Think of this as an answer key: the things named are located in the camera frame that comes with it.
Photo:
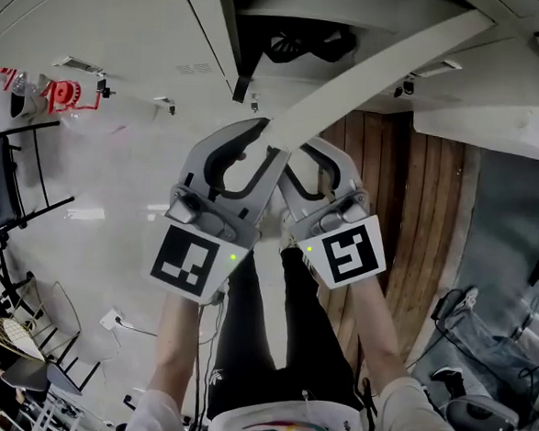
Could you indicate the person's black trousers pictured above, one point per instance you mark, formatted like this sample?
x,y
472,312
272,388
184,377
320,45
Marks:
x,y
246,346

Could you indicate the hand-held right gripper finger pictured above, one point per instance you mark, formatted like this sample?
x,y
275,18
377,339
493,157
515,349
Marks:
x,y
348,178
295,205

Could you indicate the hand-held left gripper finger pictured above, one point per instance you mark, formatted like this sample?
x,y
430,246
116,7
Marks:
x,y
267,187
195,163

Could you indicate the person's right forearm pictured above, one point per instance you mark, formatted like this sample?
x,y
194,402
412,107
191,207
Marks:
x,y
376,332

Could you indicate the white waste bin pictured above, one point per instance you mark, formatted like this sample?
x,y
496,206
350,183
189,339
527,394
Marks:
x,y
23,105

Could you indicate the blue grey chair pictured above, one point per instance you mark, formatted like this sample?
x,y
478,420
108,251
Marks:
x,y
62,377

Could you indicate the wooden plank platform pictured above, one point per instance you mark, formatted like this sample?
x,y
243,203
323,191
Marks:
x,y
426,212

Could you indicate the person's right white shoe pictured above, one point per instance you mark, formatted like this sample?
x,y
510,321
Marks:
x,y
291,240

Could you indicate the grey padded chair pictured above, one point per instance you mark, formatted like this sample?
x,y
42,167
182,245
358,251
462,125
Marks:
x,y
480,423

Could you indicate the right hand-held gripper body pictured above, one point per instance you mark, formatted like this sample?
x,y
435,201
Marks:
x,y
345,256

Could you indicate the white foam block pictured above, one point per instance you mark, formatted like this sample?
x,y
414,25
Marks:
x,y
496,134

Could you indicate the white power strip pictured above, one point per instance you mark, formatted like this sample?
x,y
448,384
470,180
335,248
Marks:
x,y
110,319

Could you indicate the locker door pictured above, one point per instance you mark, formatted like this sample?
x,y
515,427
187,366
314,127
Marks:
x,y
376,74

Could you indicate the person's white printed shirt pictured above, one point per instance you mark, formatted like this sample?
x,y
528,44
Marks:
x,y
416,423

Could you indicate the person's left forearm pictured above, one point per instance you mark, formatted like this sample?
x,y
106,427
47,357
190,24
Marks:
x,y
177,346

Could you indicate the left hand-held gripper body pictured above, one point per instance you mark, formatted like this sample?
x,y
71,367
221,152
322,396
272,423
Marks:
x,y
183,259

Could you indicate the clear water jug red cap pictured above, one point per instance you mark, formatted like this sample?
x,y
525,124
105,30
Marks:
x,y
7,76
61,94

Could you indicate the grey metal locker cabinet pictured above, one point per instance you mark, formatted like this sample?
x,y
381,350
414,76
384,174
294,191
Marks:
x,y
103,23

